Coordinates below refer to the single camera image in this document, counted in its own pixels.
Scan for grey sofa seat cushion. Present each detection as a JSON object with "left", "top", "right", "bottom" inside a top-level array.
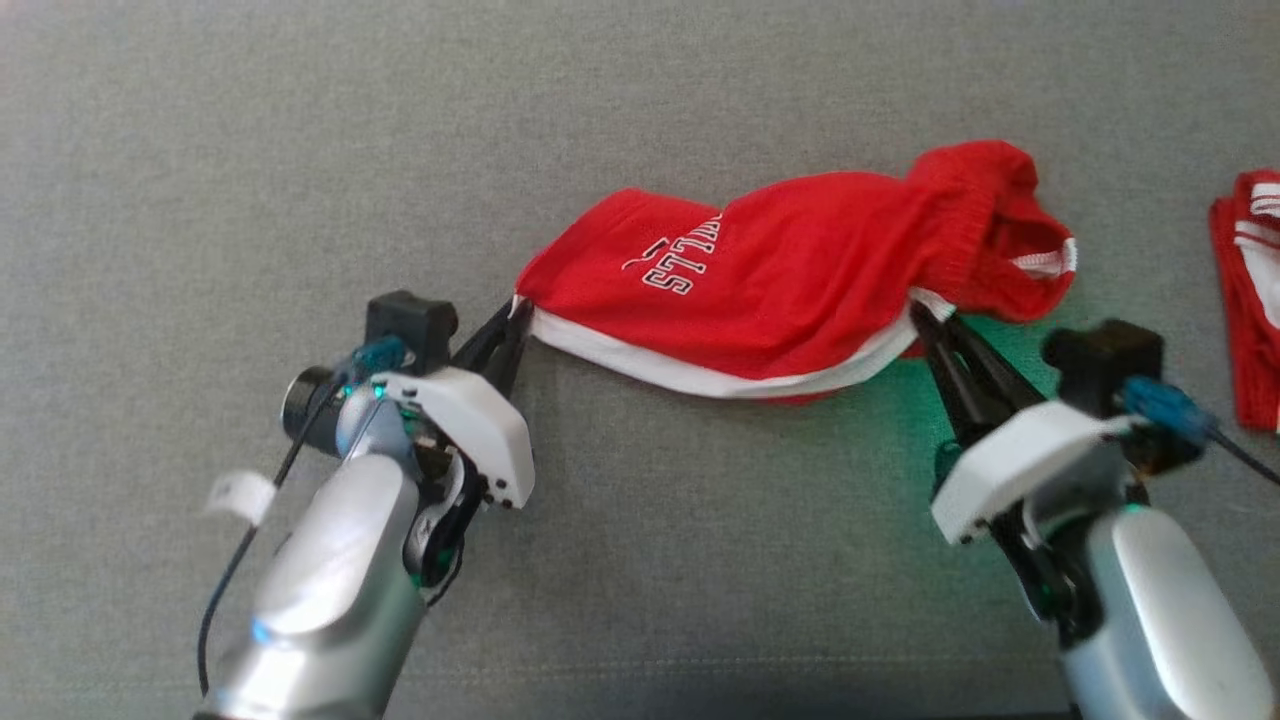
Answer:
[{"left": 0, "top": 0, "right": 1280, "bottom": 720}]

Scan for red mesh basketball shorts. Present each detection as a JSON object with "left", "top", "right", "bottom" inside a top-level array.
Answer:
[{"left": 514, "top": 139, "right": 1080, "bottom": 404}]

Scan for red white basketball jersey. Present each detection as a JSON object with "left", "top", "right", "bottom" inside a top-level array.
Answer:
[{"left": 1208, "top": 168, "right": 1280, "bottom": 434}]

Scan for black left cable teal plug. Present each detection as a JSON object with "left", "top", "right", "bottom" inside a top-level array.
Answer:
[{"left": 197, "top": 337, "right": 413, "bottom": 698}]

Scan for black right cable teal plug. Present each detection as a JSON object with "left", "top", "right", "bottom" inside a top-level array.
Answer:
[{"left": 1118, "top": 376, "right": 1280, "bottom": 488}]

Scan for white cable label tag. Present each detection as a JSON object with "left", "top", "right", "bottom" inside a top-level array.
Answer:
[{"left": 204, "top": 470, "right": 277, "bottom": 528}]

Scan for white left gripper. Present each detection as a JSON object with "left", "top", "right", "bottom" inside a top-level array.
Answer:
[{"left": 372, "top": 297, "right": 537, "bottom": 510}]

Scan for black cable teal plug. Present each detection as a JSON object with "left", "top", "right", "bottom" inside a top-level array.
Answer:
[
  {"left": 1118, "top": 376, "right": 1280, "bottom": 488},
  {"left": 197, "top": 337, "right": 413, "bottom": 698}
]

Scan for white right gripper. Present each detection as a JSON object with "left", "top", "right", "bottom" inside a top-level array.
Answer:
[{"left": 907, "top": 300, "right": 1138, "bottom": 547}]

